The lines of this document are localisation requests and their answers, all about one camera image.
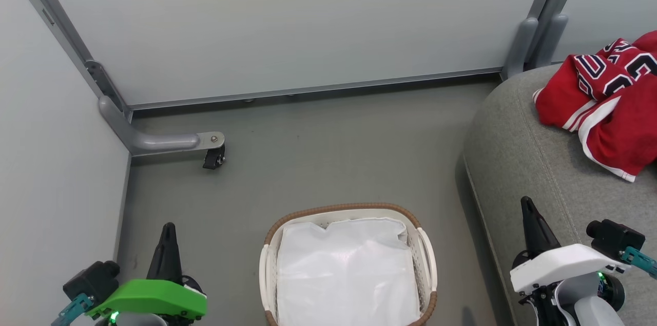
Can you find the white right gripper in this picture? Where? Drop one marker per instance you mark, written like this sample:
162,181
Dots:
559,267

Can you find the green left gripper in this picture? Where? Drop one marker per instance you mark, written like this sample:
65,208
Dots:
149,298

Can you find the red basketball jersey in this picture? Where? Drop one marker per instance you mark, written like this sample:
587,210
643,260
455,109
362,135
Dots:
616,131

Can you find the white cloth garment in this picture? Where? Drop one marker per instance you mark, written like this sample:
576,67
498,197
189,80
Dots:
349,274

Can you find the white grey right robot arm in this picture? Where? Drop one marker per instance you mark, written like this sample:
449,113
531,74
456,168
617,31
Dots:
590,310

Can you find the white laundry basket brown rim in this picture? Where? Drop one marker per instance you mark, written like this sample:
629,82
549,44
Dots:
339,209

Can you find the grey fabric sofa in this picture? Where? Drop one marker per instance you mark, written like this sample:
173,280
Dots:
523,161

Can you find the black caster wheel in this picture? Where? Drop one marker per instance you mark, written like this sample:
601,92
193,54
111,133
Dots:
214,158

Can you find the grey partition support foot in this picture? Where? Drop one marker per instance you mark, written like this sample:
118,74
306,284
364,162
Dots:
154,142

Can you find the grey partition base rail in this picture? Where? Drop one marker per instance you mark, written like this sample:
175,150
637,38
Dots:
123,203
308,89

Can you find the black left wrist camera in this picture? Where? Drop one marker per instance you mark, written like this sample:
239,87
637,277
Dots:
91,281

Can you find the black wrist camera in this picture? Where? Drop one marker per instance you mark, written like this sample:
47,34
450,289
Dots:
91,281
616,237

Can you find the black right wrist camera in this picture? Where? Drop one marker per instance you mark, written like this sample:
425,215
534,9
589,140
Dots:
616,237

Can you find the grey partition post with foot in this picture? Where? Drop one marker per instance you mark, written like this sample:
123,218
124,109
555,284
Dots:
521,43
554,33

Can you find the grey partition corner post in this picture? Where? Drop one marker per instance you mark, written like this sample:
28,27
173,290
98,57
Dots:
66,33

